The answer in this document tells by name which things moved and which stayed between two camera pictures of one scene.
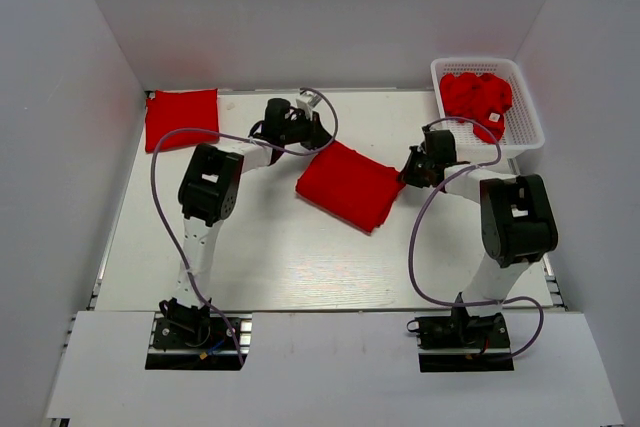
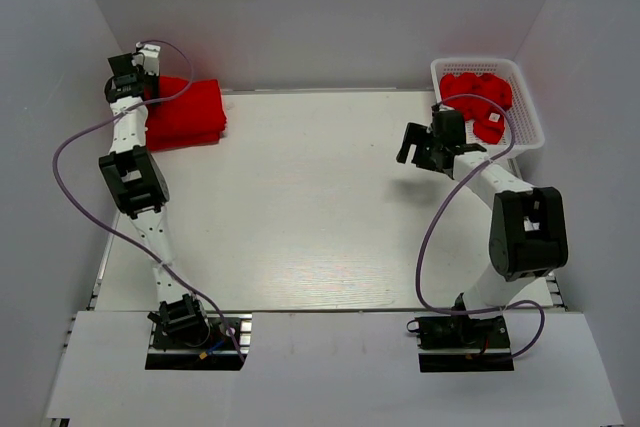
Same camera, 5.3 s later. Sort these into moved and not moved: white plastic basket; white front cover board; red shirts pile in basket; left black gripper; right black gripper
Moved: left black gripper; right black gripper
Not moved: red shirts pile in basket; white plastic basket; white front cover board
